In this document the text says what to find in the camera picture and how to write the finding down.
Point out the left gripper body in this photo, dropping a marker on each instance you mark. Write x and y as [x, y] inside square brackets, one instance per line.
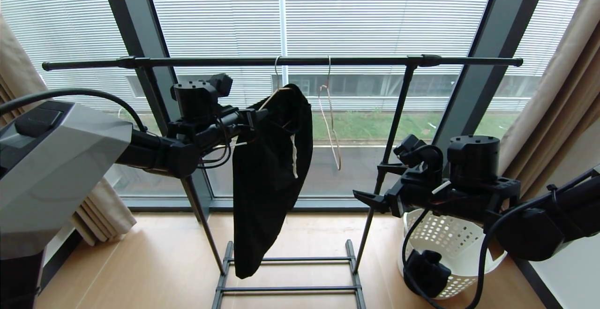
[239, 124]

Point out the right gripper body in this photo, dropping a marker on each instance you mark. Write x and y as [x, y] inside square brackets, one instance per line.
[422, 196]

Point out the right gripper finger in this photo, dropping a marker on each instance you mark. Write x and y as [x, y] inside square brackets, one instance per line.
[397, 169]
[375, 202]

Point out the pink clothes hanger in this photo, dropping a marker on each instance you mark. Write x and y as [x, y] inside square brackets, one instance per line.
[333, 149]
[277, 72]

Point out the black shorts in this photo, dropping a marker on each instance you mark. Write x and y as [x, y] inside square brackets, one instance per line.
[267, 182]

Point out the white laundry basket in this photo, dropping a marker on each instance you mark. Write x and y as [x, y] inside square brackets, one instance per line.
[445, 238]

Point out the black clothes rack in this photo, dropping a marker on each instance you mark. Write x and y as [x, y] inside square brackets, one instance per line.
[234, 61]

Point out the black garment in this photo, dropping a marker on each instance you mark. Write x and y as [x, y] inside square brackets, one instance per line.
[426, 271]

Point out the window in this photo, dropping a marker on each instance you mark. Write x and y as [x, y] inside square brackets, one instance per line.
[375, 18]

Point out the beige curtain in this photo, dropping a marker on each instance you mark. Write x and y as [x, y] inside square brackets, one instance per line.
[108, 210]
[553, 112]

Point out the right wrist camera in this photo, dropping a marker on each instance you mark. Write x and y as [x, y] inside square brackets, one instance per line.
[417, 152]

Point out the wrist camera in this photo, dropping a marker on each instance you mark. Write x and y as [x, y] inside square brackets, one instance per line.
[417, 152]
[221, 85]

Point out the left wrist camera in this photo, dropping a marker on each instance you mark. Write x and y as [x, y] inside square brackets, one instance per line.
[221, 85]

